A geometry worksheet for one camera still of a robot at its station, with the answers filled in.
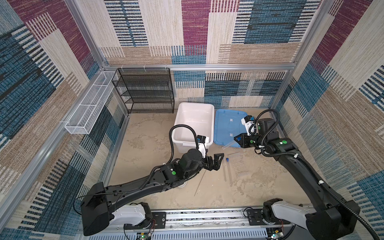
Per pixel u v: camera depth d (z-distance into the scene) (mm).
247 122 689
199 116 1121
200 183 852
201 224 731
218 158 622
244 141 662
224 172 893
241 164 895
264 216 728
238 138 744
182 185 561
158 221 731
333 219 373
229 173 889
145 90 1085
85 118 920
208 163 616
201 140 615
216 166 626
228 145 832
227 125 1116
